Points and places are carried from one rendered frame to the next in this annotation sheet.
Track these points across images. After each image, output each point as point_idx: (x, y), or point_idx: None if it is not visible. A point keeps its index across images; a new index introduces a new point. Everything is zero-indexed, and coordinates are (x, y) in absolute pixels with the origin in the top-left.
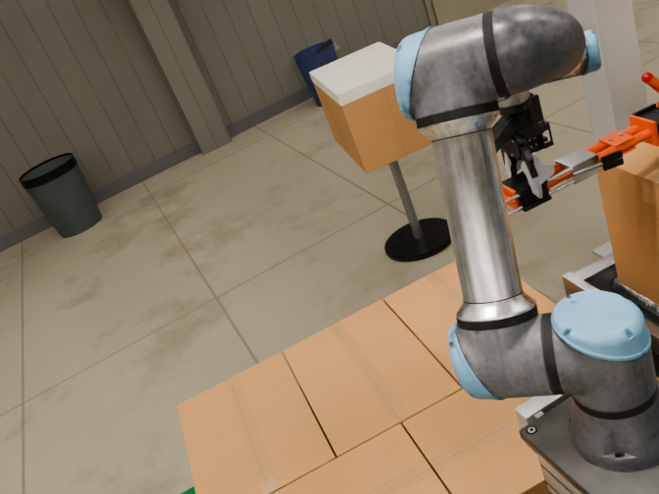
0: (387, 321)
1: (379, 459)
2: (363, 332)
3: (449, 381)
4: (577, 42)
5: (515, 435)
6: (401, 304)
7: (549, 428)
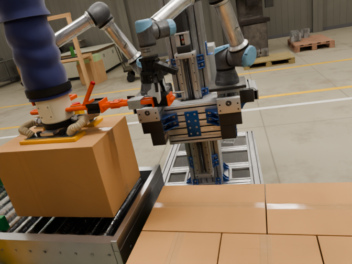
0: None
1: (290, 221)
2: None
3: (224, 240)
4: None
5: (222, 200)
6: None
7: (239, 84)
